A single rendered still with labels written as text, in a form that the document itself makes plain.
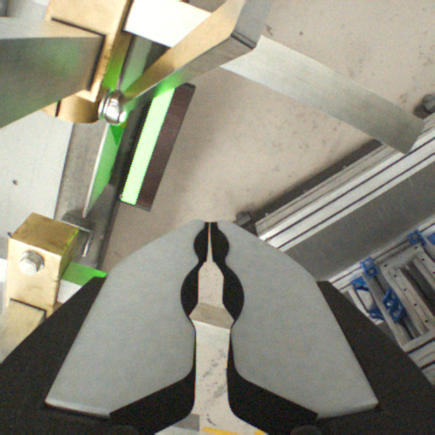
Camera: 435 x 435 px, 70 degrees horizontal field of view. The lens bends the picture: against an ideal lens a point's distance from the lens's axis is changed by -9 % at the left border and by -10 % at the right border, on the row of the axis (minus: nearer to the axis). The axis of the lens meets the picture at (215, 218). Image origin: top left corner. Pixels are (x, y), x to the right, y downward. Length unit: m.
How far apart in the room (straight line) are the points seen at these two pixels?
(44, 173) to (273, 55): 0.42
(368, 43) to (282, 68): 0.97
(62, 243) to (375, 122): 0.28
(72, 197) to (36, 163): 0.12
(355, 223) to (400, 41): 0.61
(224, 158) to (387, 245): 0.61
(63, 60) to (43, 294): 0.22
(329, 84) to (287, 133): 0.92
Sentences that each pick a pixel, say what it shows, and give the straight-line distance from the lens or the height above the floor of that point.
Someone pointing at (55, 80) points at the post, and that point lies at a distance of 0.18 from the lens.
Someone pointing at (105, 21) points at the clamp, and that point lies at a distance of 0.24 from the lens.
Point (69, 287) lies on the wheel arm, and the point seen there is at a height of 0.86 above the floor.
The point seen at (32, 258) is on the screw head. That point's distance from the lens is 0.31.
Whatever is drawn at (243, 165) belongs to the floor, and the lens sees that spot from 1.17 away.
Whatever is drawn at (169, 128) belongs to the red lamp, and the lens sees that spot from 0.41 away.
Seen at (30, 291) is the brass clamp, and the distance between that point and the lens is 0.35.
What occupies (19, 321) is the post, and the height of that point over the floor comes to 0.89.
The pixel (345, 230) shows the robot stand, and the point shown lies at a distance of 1.12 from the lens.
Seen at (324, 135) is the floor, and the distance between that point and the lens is 1.20.
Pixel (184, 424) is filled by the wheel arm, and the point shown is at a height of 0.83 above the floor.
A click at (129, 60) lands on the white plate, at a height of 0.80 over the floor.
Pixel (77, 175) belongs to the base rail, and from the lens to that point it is 0.46.
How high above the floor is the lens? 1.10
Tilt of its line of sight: 61 degrees down
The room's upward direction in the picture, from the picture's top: 178 degrees clockwise
